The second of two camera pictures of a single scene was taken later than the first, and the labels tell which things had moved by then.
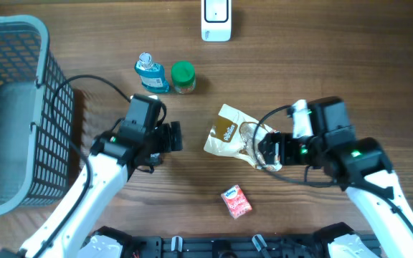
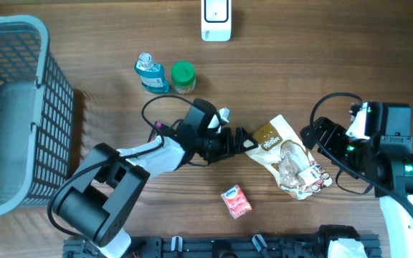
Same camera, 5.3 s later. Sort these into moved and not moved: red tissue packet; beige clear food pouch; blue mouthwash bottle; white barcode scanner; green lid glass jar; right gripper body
Moved: beige clear food pouch; right gripper body
Not moved: blue mouthwash bottle; red tissue packet; green lid glass jar; white barcode scanner
